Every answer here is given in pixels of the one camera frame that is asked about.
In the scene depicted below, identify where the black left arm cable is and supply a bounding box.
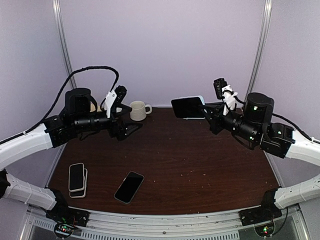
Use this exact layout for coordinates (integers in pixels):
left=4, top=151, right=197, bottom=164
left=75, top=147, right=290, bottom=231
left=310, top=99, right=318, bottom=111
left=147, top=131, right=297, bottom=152
left=0, top=65, right=120, bottom=145

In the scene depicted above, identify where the bottom phone in beige case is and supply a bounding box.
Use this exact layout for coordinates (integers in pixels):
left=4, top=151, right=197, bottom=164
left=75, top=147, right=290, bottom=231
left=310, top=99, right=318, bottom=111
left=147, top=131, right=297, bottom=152
left=69, top=167, right=89, bottom=199

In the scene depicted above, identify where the beige ceramic plate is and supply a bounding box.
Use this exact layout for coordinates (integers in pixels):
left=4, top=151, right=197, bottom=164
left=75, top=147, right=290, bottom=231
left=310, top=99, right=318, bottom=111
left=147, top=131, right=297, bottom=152
left=90, top=103, right=104, bottom=112

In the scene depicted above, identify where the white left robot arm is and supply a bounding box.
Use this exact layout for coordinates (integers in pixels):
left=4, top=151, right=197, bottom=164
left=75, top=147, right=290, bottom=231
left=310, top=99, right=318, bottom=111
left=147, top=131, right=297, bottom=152
left=0, top=85, right=143, bottom=222

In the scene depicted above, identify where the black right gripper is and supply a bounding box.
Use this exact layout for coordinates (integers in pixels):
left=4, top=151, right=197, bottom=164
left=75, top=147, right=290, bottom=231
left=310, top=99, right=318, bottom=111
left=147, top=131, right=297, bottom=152
left=198, top=102, right=260, bottom=145

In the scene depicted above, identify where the black phone with dark case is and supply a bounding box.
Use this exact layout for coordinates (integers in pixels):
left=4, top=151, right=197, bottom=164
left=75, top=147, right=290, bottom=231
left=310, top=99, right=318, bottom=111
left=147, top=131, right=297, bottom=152
left=114, top=171, right=145, bottom=205

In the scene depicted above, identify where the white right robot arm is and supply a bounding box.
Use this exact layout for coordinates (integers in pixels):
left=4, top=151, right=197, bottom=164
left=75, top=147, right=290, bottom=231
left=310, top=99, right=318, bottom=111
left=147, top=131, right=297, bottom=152
left=198, top=78, right=320, bottom=166

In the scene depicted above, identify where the white ceramic mug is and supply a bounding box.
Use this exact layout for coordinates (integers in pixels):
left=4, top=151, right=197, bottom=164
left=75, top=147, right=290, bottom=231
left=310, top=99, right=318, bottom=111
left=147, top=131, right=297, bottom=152
left=129, top=100, right=153, bottom=122

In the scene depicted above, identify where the left aluminium frame post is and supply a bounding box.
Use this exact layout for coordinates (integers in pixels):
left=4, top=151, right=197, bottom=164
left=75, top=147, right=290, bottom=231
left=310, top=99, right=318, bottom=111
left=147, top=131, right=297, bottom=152
left=52, top=0, right=73, bottom=76

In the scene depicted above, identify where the aluminium frame post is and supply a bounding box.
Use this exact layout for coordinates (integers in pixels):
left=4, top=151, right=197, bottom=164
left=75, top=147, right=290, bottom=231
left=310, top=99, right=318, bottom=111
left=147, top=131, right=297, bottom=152
left=52, top=0, right=73, bottom=76
left=244, top=0, right=273, bottom=101

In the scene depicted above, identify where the right aluminium frame post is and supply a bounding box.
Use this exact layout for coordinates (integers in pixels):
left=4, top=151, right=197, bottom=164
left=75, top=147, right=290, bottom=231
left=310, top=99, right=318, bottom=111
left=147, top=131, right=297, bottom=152
left=244, top=0, right=273, bottom=101

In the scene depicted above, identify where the aluminium front rail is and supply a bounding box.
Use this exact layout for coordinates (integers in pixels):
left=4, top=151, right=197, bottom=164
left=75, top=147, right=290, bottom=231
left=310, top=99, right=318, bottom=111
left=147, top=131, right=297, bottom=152
left=19, top=203, right=311, bottom=240

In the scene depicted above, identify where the top phone in beige case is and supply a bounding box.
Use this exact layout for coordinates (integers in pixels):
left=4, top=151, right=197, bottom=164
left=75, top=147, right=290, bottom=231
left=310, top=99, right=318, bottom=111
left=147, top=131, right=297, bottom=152
left=68, top=162, right=85, bottom=192

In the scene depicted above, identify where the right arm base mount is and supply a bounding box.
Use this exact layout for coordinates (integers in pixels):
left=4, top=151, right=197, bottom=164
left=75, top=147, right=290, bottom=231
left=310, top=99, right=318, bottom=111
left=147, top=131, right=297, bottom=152
left=238, top=189, right=282, bottom=238

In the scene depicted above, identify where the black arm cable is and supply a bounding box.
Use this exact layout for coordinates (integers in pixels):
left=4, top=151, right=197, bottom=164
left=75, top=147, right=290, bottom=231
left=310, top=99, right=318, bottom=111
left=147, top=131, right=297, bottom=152
left=232, top=96, right=320, bottom=146
left=0, top=65, right=120, bottom=145

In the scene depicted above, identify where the phone in beige case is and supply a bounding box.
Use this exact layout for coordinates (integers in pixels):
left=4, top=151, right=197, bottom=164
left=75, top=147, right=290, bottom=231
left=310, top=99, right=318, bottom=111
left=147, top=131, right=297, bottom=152
left=69, top=167, right=89, bottom=199
left=68, top=162, right=85, bottom=192

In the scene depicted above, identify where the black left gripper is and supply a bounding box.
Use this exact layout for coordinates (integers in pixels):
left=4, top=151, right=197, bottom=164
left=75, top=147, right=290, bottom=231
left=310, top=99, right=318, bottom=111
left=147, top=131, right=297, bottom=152
left=73, top=104, right=143, bottom=141

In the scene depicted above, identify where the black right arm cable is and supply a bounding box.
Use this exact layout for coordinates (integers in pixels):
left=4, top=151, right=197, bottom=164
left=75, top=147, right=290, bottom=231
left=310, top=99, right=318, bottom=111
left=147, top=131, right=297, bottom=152
left=232, top=96, right=320, bottom=146

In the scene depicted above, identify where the light blue phone case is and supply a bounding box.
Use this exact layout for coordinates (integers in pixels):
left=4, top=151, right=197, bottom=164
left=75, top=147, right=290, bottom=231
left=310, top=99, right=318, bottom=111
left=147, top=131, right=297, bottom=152
left=170, top=95, right=207, bottom=121

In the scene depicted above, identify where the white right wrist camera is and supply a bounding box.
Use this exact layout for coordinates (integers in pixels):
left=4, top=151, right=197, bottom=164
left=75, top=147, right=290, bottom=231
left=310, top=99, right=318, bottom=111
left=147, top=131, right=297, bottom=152
left=222, top=84, right=238, bottom=116

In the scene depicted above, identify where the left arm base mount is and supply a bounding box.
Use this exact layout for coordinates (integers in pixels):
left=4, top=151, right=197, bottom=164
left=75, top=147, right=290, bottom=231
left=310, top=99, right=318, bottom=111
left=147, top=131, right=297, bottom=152
left=44, top=188, right=90, bottom=239

